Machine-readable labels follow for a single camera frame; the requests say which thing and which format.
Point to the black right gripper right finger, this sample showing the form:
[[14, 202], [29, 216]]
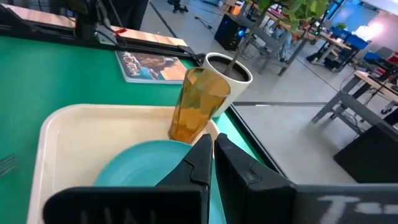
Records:
[[248, 196]]

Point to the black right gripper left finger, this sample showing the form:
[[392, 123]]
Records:
[[174, 202]]

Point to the teal round plate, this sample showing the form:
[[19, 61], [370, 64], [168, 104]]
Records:
[[140, 165]]

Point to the amber translucent plastic cup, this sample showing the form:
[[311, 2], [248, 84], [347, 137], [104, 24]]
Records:
[[196, 109]]

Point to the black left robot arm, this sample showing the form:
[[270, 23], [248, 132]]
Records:
[[88, 21]]

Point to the cream plastic tray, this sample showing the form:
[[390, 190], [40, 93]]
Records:
[[93, 140]]

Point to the green plant in white pot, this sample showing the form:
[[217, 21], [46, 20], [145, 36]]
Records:
[[239, 87]]

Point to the black box behind table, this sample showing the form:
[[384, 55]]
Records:
[[370, 158]]

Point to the grey metal table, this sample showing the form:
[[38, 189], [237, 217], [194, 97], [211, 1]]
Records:
[[351, 105]]

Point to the illustrated coastal cover book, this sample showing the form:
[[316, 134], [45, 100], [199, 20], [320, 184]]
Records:
[[149, 67]]

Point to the person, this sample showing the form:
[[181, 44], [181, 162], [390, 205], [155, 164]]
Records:
[[281, 40]]

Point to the black computer with blue light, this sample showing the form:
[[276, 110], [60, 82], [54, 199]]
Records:
[[228, 32]]

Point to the green felt mat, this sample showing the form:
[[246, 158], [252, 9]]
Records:
[[62, 77]]

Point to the blue storage bins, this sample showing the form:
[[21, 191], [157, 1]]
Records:
[[351, 39]]

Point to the black office chair base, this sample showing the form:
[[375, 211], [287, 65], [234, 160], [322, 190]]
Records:
[[178, 5]]

